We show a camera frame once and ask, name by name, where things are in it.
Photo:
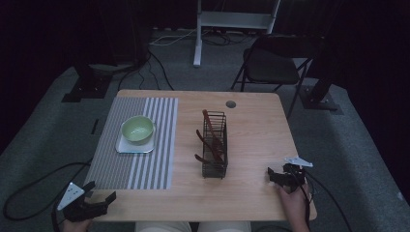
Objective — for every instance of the person's left hand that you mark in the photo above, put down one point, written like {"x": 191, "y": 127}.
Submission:
{"x": 75, "y": 226}

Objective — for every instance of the green bowl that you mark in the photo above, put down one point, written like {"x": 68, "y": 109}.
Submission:
{"x": 138, "y": 129}

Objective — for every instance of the black folding chair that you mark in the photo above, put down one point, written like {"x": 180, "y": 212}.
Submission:
{"x": 270, "y": 69}

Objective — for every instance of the white metal stand frame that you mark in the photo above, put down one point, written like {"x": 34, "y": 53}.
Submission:
{"x": 232, "y": 20}

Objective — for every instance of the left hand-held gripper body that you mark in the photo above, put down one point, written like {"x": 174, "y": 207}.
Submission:
{"x": 71, "y": 194}

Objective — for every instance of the grey striped placemat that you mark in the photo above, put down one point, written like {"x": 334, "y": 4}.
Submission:
{"x": 135, "y": 145}

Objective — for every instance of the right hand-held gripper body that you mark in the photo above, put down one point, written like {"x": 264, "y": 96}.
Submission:
{"x": 292, "y": 176}

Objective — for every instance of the person's right hand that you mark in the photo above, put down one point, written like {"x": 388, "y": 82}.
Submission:
{"x": 294, "y": 204}

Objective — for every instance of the white square plate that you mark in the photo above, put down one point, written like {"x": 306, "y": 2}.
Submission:
{"x": 129, "y": 149}

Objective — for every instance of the long brown wooden utensil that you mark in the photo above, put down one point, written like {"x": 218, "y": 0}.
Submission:
{"x": 210, "y": 126}

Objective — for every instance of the black stand base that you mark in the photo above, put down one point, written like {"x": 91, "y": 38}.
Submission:
{"x": 86, "y": 88}
{"x": 320, "y": 102}

